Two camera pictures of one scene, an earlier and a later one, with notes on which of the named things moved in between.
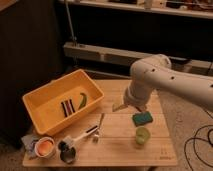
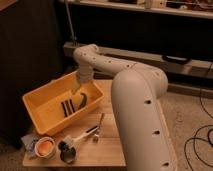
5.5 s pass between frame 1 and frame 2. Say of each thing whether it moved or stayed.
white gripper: moved
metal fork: stayed
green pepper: stayed
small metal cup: stayed
